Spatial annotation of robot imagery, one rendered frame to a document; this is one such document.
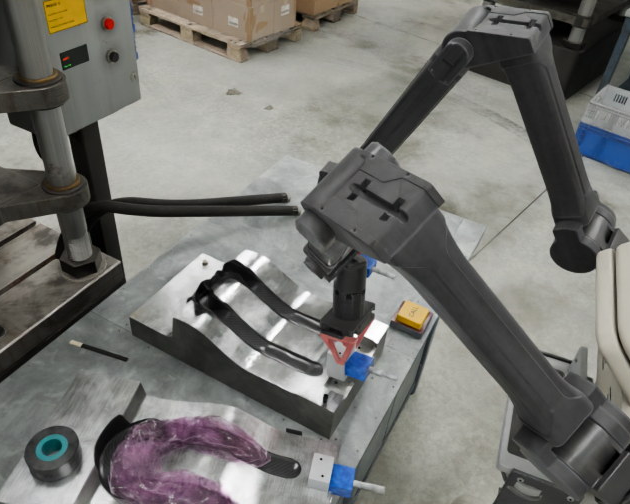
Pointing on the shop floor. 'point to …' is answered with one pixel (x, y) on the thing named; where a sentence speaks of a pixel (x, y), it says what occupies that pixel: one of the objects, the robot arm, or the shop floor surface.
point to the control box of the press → (80, 83)
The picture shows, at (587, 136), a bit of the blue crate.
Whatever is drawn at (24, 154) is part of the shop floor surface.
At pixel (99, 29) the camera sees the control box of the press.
